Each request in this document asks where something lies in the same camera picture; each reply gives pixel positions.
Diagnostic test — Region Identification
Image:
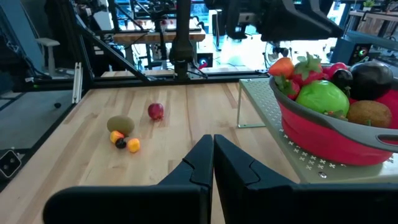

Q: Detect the small yellow orange peach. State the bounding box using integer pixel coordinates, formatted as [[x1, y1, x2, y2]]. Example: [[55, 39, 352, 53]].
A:
[[126, 138, 141, 154], [109, 130, 125, 144]]

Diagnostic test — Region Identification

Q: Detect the small red cherry tomato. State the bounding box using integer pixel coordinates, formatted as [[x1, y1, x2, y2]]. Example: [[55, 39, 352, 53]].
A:
[[322, 62, 349, 79]]

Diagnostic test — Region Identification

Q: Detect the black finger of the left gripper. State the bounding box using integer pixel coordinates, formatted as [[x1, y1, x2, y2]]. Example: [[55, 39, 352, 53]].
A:
[[257, 0, 345, 43]]

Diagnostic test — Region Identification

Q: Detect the black computer green light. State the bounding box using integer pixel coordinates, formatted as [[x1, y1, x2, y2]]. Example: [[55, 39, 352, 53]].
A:
[[331, 37, 373, 66]]

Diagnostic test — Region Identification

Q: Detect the small black stereo camera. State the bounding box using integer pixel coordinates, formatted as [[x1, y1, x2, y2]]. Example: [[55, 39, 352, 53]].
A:
[[0, 149, 22, 180]]

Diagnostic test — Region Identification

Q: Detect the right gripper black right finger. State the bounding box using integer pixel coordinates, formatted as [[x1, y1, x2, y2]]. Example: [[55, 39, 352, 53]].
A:
[[213, 134, 398, 224]]

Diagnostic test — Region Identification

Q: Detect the black aluminium rig frame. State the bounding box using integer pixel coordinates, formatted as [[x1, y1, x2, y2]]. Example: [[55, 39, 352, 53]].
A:
[[0, 0, 271, 194]]

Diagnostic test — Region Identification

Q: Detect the brown kiwi fruit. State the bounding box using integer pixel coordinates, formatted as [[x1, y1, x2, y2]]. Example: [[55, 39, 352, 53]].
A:
[[346, 100, 392, 129]]

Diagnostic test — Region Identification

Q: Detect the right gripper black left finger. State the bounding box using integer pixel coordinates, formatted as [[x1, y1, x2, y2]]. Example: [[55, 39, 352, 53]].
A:
[[42, 134, 215, 224]]

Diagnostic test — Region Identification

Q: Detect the olive green oval fruit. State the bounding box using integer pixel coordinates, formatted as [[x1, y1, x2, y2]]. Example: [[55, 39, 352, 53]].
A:
[[106, 114, 136, 137]]

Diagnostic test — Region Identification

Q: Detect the white stand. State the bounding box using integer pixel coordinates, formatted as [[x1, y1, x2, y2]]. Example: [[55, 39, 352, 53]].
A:
[[35, 37, 61, 75]]

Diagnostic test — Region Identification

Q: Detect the white aluminium bar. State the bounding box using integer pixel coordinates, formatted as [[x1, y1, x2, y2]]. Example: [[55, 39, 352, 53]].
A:
[[72, 62, 83, 105]]

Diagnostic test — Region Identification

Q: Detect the green apple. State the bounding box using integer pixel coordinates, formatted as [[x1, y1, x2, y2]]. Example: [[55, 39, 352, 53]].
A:
[[295, 80, 351, 118]]

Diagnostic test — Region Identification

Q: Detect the pale green perforated metal shelf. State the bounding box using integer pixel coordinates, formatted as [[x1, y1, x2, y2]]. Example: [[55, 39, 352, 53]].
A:
[[236, 77, 398, 184]]

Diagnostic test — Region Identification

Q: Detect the small dark red apple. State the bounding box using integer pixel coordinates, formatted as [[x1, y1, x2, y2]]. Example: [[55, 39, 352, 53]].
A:
[[147, 103, 165, 121]]

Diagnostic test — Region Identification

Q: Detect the red collapsible colander bowl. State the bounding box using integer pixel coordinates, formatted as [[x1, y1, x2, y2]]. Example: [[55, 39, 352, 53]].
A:
[[269, 76, 398, 167]]

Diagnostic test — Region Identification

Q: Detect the wooden workbench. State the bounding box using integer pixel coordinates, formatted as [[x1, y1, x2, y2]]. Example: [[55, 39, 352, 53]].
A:
[[113, 29, 206, 44]]

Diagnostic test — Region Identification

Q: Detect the black box blue light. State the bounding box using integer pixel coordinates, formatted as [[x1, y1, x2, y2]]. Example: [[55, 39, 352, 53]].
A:
[[197, 52, 214, 68]]

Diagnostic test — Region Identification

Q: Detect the red strawberry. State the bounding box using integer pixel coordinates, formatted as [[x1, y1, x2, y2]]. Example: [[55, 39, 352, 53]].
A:
[[291, 52, 326, 88], [273, 75, 302, 101]]

